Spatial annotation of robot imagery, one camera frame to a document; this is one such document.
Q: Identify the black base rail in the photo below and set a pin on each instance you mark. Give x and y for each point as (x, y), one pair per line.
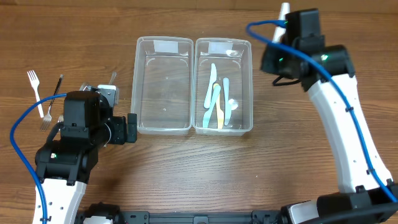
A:
(107, 213)

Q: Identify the light blue plastic knife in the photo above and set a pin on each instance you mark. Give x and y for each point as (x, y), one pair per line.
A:
(212, 80)

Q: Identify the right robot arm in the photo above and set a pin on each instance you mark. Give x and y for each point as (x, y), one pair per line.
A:
(297, 53)

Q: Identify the pale blue plastic knife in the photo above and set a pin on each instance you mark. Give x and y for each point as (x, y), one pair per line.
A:
(227, 106)

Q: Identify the white plastic knife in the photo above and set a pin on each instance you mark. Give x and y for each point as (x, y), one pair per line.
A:
(279, 31)

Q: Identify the yellow plastic knife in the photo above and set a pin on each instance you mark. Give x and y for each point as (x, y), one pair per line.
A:
(219, 111)

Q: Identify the teal plastic knife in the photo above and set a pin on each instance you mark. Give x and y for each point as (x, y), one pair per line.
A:
(214, 97)

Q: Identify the right clear plastic container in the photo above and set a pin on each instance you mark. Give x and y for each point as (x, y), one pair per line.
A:
(233, 59)

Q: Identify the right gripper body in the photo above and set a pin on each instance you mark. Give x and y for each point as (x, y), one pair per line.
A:
(268, 62)

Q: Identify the left clear plastic container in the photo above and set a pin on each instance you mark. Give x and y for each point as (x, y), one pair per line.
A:
(161, 86)

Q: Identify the silver metal fork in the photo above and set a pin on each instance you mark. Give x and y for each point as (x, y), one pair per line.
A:
(60, 118)
(113, 76)

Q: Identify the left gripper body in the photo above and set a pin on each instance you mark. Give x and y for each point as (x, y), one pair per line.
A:
(132, 127)

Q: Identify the white plastic fork far left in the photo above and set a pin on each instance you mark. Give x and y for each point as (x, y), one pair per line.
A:
(35, 82)

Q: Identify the clear plastic container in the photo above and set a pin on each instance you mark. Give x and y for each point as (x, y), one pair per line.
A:
(233, 59)
(161, 86)

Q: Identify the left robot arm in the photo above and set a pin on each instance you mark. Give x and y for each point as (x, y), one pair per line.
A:
(64, 162)

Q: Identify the black-handled metal fork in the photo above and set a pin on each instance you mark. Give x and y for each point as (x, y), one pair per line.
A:
(48, 118)

